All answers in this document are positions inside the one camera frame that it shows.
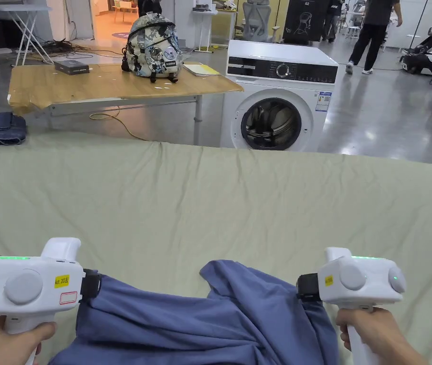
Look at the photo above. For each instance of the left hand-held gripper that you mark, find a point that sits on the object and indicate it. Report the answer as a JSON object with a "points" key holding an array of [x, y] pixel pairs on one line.
{"points": [[22, 285]]}

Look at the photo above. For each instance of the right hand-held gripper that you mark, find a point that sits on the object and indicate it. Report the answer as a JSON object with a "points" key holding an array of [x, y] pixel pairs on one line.
{"points": [[353, 279]]}

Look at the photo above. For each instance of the dark blue shirt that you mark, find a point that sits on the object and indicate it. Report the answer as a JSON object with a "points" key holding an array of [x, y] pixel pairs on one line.
{"points": [[200, 327]]}

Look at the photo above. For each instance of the person's right hand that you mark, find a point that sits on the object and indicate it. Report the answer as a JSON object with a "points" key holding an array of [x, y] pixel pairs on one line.
{"points": [[391, 338]]}

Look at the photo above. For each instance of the white washing machine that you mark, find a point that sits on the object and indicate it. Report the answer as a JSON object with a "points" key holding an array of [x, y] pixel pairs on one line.
{"points": [[277, 95]]}

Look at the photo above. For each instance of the white and black robot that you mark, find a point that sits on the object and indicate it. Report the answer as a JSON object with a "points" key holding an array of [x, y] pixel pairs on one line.
{"points": [[429, 53]]}

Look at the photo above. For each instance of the black carton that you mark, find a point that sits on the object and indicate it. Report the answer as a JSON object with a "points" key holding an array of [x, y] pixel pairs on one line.
{"points": [[305, 21]]}

